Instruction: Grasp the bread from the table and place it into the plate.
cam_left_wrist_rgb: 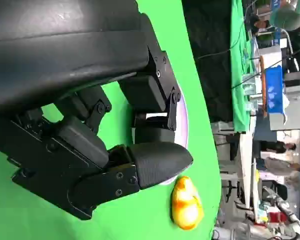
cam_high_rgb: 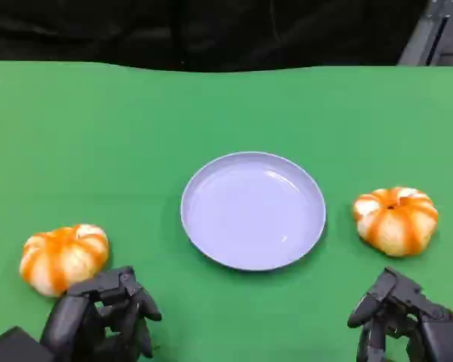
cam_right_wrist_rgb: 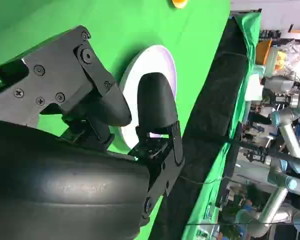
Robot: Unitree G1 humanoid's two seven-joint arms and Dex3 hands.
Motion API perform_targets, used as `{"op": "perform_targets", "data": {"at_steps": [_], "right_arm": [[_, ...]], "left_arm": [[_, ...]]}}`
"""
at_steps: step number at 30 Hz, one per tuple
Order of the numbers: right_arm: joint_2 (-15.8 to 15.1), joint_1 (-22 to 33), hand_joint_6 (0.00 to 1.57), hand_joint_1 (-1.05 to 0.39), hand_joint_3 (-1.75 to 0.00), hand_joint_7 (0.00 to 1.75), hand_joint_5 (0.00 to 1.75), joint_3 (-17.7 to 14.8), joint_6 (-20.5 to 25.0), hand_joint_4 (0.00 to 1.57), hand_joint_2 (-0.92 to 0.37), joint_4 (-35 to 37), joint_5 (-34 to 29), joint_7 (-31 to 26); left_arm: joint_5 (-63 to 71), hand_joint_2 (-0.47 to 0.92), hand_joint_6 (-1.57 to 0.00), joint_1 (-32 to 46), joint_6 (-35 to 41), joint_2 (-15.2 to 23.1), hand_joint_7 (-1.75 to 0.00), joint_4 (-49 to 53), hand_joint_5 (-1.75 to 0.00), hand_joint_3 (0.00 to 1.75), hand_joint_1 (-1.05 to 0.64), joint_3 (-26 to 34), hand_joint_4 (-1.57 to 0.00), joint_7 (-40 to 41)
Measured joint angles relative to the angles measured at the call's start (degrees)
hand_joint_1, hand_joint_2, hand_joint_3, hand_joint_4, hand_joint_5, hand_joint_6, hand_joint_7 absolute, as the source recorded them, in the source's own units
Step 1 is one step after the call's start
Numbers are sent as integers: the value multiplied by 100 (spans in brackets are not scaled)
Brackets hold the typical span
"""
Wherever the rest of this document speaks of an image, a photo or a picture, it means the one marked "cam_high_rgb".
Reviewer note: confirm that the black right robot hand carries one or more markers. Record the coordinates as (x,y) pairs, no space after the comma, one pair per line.
(430,332)

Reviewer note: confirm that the orange and white bread roll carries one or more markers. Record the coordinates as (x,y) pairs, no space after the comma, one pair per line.
(396,222)
(62,258)

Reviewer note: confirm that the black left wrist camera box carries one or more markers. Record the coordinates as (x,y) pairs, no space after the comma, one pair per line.
(11,347)

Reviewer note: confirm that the black backdrop cloth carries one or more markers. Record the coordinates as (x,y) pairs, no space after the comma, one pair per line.
(173,30)

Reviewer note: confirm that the green table cloth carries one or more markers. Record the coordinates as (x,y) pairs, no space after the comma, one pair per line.
(136,151)

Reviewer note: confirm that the grey metal frame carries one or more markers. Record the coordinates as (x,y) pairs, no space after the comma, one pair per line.
(424,37)

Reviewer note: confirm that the lilac plate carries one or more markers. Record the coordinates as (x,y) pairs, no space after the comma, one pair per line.
(253,211)

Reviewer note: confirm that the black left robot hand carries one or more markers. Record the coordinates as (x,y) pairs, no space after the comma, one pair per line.
(71,320)

